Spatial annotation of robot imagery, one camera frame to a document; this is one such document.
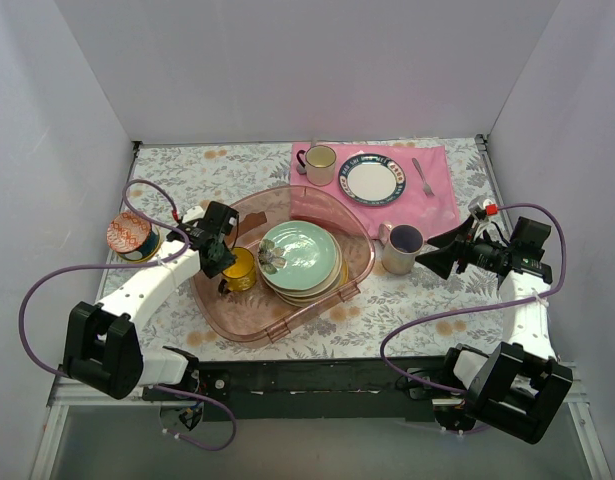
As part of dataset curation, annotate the pink satin cloth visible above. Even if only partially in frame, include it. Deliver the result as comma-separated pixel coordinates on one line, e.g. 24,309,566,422
288,141,462,246

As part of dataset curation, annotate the silver fork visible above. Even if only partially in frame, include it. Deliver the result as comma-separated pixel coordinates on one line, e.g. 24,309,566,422
412,158,435,198

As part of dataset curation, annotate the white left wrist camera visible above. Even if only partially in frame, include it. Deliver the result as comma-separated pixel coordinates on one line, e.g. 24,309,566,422
176,205,205,223

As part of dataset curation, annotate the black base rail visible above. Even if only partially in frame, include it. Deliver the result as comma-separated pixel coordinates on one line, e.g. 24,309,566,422
138,355,477,430

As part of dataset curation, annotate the green rimmed plate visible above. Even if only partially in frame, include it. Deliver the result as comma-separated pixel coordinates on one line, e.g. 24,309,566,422
256,220,340,291

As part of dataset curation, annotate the orange patterned bowl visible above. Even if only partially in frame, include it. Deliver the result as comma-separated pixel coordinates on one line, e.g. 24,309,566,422
106,212,152,254

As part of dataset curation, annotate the pink cream floral plate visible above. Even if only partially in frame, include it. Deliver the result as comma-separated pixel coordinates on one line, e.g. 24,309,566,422
259,242,343,297

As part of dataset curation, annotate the pink transparent plastic bin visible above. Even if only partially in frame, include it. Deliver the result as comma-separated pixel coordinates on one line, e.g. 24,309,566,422
191,186,376,346

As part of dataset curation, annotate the cream yellow floral plate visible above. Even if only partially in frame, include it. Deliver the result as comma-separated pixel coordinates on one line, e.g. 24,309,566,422
276,262,348,306

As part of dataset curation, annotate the pink mug purple inside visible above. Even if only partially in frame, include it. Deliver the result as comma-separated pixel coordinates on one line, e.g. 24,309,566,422
378,223,425,275

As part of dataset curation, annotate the cream enamel mug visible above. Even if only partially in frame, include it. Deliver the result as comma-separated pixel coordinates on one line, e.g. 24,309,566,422
296,145,337,186

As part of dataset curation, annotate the blue rimmed white plate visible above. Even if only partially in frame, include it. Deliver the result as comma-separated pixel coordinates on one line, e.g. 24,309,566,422
338,153,407,207

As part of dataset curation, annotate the floral tablecloth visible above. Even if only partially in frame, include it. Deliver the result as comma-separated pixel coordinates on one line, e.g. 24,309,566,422
129,143,505,360

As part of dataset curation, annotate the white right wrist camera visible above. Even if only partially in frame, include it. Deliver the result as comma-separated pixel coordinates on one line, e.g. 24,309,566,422
468,195,498,235

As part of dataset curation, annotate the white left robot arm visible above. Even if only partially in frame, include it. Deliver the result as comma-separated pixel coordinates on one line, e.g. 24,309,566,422
62,201,239,400

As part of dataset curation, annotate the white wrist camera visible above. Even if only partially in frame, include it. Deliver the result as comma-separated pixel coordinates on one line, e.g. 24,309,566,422
468,195,498,235
176,205,205,223

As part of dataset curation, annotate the yellow mug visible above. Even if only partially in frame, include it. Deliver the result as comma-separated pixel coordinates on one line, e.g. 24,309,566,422
218,247,257,295

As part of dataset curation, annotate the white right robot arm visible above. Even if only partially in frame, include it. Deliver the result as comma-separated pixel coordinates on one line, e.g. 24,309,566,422
417,216,573,444

